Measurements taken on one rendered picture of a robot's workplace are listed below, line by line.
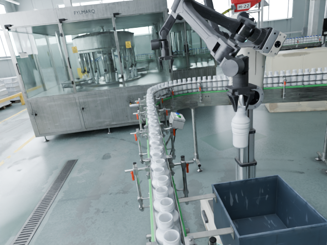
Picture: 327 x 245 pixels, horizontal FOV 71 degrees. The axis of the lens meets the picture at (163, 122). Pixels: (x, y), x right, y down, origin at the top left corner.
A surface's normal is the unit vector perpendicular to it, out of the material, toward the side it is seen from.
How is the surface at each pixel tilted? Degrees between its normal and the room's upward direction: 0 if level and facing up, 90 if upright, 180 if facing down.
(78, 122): 90
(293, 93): 90
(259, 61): 90
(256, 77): 101
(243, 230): 0
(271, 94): 90
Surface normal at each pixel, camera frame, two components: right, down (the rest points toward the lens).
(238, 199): 0.08, 0.31
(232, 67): -0.60, 0.33
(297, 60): -0.22, 0.33
